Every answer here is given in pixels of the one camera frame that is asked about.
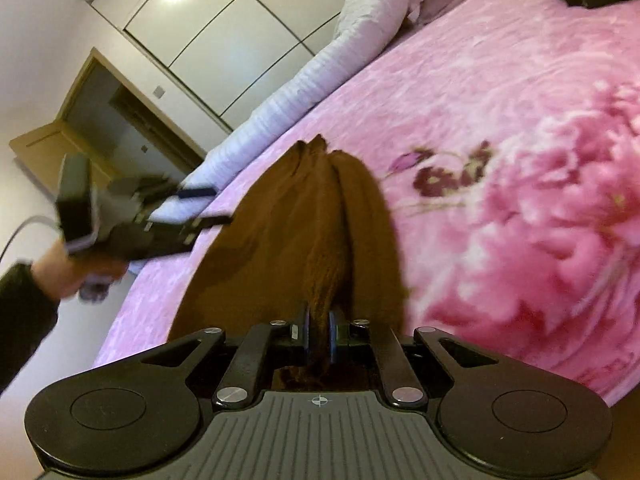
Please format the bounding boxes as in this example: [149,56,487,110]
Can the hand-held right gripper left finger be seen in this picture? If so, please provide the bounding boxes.
[142,305,314,409]

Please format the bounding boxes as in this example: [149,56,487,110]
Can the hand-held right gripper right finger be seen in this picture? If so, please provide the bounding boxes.
[327,310,495,409]

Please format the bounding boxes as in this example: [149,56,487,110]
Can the brown knit sweater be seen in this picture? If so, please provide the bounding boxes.
[167,134,407,393]

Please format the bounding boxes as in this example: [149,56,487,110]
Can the person's left hand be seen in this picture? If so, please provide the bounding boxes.
[34,241,130,305]

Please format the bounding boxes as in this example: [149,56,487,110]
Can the wooden door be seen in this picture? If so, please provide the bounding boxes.
[9,119,113,196]

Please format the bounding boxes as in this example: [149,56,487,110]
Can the white ribbed quilt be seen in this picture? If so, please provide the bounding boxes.
[127,0,431,276]

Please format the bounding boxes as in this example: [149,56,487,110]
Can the cream wardrobe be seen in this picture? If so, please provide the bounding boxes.
[90,0,373,134]

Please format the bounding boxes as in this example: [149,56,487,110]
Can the pink floral blanket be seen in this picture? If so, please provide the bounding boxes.
[92,0,640,408]

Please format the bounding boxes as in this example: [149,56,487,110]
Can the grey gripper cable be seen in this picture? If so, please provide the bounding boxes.
[0,215,62,261]

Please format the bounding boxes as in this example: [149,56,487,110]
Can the wooden door frame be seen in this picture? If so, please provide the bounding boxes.
[56,47,209,183]

